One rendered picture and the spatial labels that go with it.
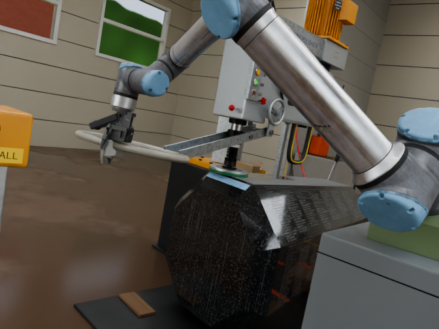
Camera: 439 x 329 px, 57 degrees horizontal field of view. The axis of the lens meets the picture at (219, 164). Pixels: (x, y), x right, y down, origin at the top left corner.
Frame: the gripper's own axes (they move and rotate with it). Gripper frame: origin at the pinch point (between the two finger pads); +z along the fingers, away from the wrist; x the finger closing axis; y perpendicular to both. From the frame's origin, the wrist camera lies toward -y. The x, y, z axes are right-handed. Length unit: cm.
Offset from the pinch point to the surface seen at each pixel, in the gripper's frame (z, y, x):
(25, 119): -14, 31, -90
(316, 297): 20, 85, -19
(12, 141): -11, 30, -90
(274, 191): 1, 61, 68
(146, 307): 82, 10, 68
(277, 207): 8, 65, 62
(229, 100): -39, 27, 68
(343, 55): -90, 79, 134
